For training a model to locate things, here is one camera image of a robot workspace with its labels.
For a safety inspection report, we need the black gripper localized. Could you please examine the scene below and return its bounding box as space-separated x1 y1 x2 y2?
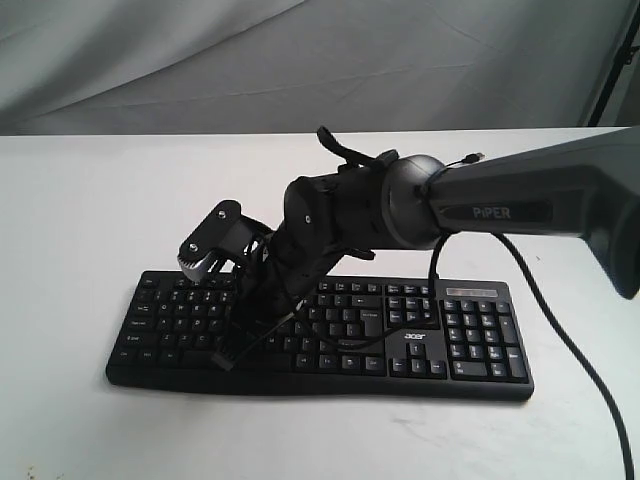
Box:
212 222 375 371

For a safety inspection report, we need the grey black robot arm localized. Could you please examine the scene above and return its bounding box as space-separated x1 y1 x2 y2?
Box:
213 127 639 370

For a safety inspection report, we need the black acer keyboard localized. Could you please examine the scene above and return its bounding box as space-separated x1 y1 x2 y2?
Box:
106 271 534 401

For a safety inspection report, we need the grey backdrop cloth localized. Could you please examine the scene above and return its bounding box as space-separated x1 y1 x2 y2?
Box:
1 1 635 135

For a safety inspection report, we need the black tripod stand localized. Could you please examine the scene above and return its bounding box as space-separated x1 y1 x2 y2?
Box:
586 1 639 127

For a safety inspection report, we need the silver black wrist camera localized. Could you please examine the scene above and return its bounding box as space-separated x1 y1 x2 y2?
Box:
177 200 272 282

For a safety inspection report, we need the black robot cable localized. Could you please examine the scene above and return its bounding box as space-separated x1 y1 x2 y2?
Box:
309 232 636 480

